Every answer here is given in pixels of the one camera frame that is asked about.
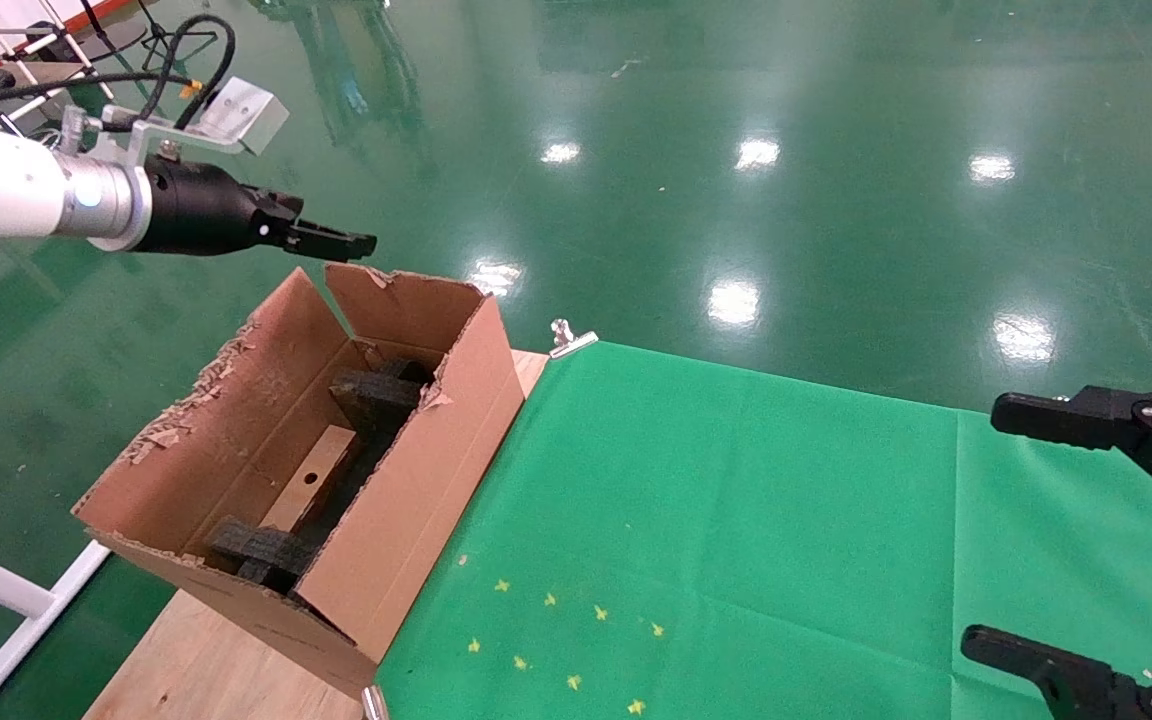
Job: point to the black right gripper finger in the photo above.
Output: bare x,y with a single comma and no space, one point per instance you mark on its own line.
1116,420
1086,690

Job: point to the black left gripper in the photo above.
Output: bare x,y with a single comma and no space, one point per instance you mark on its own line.
196,210

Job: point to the small taped cardboard box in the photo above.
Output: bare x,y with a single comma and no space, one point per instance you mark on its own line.
311,480

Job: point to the large open torn cardboard carton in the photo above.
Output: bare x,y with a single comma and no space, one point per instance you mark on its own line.
406,520

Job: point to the black foam block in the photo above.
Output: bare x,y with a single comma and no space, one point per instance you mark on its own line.
261,545
376,395

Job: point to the silver metal clip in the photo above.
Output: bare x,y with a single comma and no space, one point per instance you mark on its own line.
576,344
373,705

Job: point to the green table cloth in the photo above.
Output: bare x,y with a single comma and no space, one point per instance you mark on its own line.
786,520

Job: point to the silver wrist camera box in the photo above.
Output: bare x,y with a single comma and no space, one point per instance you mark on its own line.
241,115

